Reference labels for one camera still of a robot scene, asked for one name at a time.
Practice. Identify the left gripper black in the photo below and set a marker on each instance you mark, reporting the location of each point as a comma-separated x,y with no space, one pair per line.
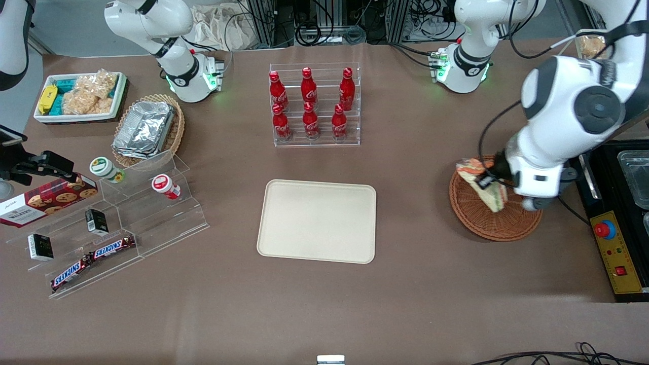
500,166

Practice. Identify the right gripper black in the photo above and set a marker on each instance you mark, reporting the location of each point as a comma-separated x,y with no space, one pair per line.
36,163

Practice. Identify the triangle sandwich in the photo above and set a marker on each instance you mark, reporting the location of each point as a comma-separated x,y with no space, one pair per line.
491,198

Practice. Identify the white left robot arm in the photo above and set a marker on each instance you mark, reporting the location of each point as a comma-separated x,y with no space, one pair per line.
573,101

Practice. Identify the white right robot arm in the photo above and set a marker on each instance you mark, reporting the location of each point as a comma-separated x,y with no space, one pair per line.
177,71

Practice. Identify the brown wicker basket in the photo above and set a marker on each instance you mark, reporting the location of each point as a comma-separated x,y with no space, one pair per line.
487,225

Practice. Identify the light wicker basket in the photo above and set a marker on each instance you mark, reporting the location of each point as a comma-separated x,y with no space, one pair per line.
175,134

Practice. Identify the beige plastic tray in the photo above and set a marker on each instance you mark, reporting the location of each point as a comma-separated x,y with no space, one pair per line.
314,223

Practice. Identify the Walkers red tartan cookie box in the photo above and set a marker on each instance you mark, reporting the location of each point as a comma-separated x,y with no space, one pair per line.
45,203

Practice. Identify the green lid sunflower cup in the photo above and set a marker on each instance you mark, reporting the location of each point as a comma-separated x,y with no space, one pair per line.
103,167

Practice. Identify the teal snack packet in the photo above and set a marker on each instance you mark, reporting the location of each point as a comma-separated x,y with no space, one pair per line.
66,83
57,105

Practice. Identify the clear bag of rice crackers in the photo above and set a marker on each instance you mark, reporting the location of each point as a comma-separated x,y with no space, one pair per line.
83,104
99,83

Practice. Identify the yellow snack packet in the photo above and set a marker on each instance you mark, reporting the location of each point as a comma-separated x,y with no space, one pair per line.
47,99

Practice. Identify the small black carton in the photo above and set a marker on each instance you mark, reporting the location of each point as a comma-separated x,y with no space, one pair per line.
40,247
96,222

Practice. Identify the aluminium foil container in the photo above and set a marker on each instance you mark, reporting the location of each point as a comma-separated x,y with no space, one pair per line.
144,129

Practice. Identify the white rectangular snack bin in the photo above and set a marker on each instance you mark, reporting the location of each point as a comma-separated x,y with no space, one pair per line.
120,91

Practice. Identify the Snickers chocolate bar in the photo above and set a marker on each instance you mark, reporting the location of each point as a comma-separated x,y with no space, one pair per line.
71,274
114,247

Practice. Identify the black appliance housing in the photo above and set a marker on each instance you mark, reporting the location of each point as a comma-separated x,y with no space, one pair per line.
588,203

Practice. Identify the red lid cup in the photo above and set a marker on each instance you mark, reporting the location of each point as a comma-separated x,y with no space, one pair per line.
163,185

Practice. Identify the clear acrylic stepped display stand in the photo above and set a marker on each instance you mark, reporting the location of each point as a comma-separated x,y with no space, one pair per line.
152,223

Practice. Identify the red emergency stop button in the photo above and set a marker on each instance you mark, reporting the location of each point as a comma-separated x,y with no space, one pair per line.
604,229

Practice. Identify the steel pan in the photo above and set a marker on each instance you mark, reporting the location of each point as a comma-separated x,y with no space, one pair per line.
636,177

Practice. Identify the yellow control panel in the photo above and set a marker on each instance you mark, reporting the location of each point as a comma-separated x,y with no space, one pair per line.
628,248

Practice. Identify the red Coca-Cola bottle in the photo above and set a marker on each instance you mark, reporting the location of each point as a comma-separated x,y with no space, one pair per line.
311,121
277,91
281,124
309,88
339,122
347,91

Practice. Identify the bagged fried snack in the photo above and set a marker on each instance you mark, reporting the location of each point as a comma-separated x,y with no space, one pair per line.
592,46

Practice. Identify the clear acrylic bottle rack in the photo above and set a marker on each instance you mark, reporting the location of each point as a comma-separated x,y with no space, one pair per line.
314,142

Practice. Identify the white cloth bag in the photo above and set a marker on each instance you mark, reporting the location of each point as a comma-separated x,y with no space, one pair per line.
218,25

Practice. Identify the red rocker switch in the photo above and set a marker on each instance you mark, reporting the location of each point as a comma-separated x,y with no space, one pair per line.
621,270

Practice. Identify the aluminium frame post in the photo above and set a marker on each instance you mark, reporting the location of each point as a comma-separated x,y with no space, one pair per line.
398,20
268,23

